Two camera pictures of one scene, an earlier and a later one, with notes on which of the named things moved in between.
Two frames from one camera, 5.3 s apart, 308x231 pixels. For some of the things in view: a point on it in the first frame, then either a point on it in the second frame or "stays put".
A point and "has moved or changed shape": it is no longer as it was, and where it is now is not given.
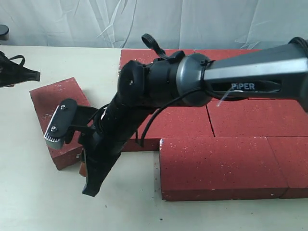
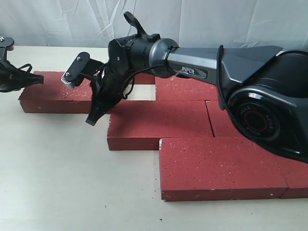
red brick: x=216 y=168 stays put
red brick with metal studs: x=44 y=99 has moved or changed shape
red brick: x=182 y=121 stays put
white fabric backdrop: x=176 y=24 stays put
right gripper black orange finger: x=96 y=168 → x=98 y=109
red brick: x=291 y=153 stays put
